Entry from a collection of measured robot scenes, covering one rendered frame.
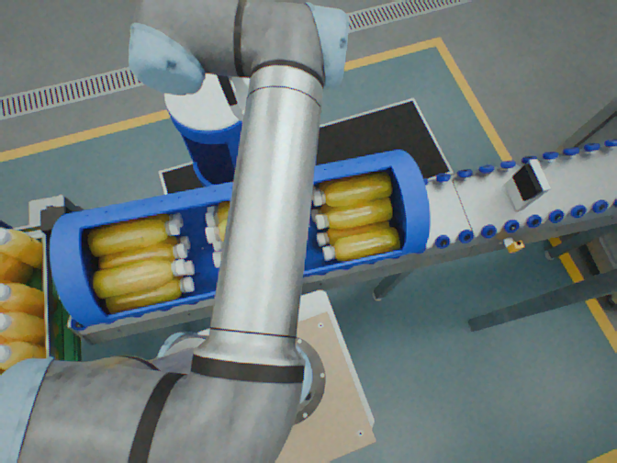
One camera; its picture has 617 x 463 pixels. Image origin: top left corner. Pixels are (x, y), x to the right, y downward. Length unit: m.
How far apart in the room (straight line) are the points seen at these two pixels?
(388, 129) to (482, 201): 1.11
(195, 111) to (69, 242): 0.56
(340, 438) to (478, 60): 2.64
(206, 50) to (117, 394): 0.32
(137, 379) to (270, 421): 0.11
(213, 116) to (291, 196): 1.01
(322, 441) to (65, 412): 0.67
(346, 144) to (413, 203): 1.36
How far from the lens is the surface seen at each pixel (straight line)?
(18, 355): 1.24
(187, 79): 0.46
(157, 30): 0.46
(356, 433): 0.98
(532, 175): 1.38
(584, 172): 1.68
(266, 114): 0.39
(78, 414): 0.37
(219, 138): 1.37
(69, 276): 1.05
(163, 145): 2.60
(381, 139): 2.40
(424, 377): 2.22
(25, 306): 1.30
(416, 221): 1.04
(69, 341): 1.38
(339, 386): 0.97
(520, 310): 1.88
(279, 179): 0.36
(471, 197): 1.44
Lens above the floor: 2.13
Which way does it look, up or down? 70 degrees down
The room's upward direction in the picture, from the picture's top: 7 degrees clockwise
